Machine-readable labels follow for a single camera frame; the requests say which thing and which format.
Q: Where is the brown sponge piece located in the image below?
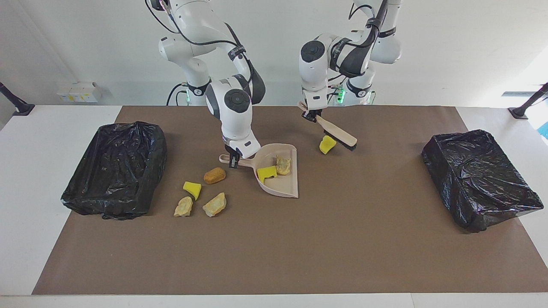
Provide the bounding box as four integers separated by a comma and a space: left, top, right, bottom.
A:
203, 167, 227, 185

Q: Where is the beige brush with black bristles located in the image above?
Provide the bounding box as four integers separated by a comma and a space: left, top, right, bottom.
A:
298, 101, 358, 151

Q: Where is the yellow sponge block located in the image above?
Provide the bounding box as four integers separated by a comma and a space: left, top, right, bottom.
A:
319, 135, 337, 155

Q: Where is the notched yellow sponge piece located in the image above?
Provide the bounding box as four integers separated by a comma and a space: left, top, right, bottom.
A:
256, 165, 277, 185

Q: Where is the pale beige sponge chunk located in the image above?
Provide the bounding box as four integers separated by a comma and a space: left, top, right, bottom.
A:
275, 155, 292, 176
202, 192, 227, 218
173, 196, 194, 217

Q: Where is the yellow sponge wedge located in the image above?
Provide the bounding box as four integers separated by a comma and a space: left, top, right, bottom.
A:
183, 181, 202, 201

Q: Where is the beige plastic dustpan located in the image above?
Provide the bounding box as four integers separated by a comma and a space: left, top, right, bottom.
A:
219, 143, 299, 199

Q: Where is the bin lined with black bag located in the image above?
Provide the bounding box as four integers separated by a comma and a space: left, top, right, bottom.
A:
60, 121, 168, 221
421, 130, 545, 233

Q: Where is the brown table mat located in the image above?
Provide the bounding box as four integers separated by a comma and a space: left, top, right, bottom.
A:
32, 106, 548, 296

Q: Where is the black angled stand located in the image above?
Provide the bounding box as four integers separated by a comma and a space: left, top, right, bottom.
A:
508, 83, 548, 120
0, 82, 36, 116

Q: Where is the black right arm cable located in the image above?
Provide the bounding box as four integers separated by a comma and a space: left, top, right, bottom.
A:
145, 0, 257, 92

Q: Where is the white wall outlet box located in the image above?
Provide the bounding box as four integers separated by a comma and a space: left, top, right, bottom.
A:
57, 82, 102, 103

